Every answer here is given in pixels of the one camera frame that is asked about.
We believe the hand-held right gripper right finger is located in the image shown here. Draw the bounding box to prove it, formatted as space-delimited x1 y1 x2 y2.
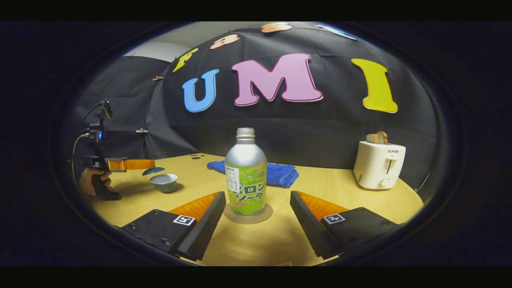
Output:
290 190 400 260

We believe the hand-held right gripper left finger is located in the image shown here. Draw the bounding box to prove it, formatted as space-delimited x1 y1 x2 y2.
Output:
121 191 227 261

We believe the teal teacup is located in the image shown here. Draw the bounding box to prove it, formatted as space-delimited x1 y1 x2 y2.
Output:
149 173 178 193

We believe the round brown coaster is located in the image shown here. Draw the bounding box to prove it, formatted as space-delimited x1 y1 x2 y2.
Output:
223 202 273 224

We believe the silver green-label water bottle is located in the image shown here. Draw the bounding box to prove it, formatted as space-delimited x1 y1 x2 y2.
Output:
225 128 268 217

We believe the blue folded towel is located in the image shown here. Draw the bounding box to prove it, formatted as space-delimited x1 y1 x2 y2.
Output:
207 160 300 189

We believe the white toaster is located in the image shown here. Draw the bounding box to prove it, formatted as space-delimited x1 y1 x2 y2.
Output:
353 141 406 190

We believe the black backdrop cloth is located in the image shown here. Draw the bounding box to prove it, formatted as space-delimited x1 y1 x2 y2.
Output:
68 22 438 190

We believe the toast bread slice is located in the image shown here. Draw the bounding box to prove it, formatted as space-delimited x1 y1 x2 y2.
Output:
366 131 388 145

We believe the thin grey cable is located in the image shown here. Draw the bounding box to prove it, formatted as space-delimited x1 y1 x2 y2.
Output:
71 133 90 184

